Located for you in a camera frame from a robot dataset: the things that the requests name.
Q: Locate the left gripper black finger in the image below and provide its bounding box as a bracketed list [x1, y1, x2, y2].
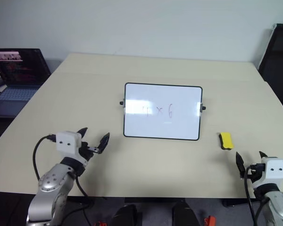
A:
[76, 127, 89, 142]
[95, 132, 111, 155]

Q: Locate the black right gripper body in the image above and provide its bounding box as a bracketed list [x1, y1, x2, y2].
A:
[240, 163, 265, 184]

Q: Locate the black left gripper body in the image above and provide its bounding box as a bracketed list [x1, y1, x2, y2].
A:
[78, 141, 102, 163]

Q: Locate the yellow and black eraser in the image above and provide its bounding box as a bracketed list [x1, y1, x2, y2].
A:
[218, 132, 235, 151]

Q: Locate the small black-framed whiteboard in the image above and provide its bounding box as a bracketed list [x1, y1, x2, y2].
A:
[119, 82, 207, 141]

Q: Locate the open dark laptop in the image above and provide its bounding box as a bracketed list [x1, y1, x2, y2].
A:
[0, 48, 52, 118]

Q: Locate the dark rounded shape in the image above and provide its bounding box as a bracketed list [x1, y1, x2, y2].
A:
[109, 204, 143, 226]
[170, 200, 200, 226]

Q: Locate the black office chair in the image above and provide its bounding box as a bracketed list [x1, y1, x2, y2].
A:
[258, 23, 283, 116]

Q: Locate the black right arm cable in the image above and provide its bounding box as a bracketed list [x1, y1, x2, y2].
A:
[243, 163, 271, 226]

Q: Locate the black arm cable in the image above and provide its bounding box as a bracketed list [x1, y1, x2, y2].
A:
[243, 163, 271, 226]
[33, 133, 93, 222]

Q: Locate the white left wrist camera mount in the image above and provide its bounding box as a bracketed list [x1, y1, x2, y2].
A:
[55, 130, 88, 165]

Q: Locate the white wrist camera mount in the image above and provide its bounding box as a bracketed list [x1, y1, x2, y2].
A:
[251, 157, 283, 189]
[55, 130, 88, 165]

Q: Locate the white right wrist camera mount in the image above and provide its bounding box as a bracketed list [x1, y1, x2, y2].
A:
[251, 157, 283, 189]

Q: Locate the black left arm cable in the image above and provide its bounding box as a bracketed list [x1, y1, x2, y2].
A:
[33, 133, 93, 222]

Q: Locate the black table frame bar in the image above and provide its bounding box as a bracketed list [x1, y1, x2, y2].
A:
[124, 197, 187, 203]

